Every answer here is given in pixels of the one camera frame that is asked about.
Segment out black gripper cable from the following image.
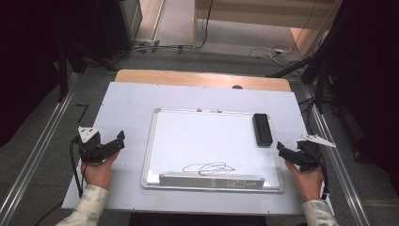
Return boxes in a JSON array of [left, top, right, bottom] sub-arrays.
[[33, 137, 85, 226], [309, 146, 330, 201]]

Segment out dark cabinet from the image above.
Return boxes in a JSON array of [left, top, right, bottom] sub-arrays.
[[70, 0, 134, 60]]

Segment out person's left hand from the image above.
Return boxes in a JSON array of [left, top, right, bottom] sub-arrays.
[[80, 152, 120, 191]]

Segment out wooden table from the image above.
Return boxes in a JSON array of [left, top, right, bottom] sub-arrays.
[[114, 69, 293, 93]]

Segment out aluminium floor rail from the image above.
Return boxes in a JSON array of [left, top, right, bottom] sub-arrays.
[[0, 73, 80, 226], [300, 84, 372, 226]]

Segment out black whiteboard eraser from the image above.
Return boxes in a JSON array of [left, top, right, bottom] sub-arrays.
[[252, 112, 274, 148]]

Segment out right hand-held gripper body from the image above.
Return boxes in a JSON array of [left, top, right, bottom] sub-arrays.
[[295, 134, 337, 172]]

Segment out light wooden shelf unit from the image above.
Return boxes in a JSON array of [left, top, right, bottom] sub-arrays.
[[192, 0, 343, 58]]

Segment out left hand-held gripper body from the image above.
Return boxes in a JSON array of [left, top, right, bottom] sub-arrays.
[[74, 126, 111, 164]]

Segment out black floor cables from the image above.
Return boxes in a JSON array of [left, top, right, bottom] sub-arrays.
[[107, 0, 215, 68]]

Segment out whiteboard with metal frame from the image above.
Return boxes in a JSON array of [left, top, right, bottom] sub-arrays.
[[140, 107, 285, 194]]

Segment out white floor cable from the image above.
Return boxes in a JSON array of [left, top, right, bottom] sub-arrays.
[[247, 44, 295, 69]]

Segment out white table cover board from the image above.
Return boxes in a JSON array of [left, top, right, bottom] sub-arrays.
[[61, 81, 335, 217]]

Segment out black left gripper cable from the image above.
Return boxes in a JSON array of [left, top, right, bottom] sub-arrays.
[[33, 137, 85, 226]]

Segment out black metal stand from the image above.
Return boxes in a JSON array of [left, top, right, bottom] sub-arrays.
[[265, 29, 337, 115], [56, 40, 118, 104]]

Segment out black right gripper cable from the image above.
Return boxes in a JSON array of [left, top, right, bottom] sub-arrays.
[[309, 146, 330, 201]]

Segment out person's right hand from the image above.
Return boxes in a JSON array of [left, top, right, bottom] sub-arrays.
[[284, 160, 325, 202]]

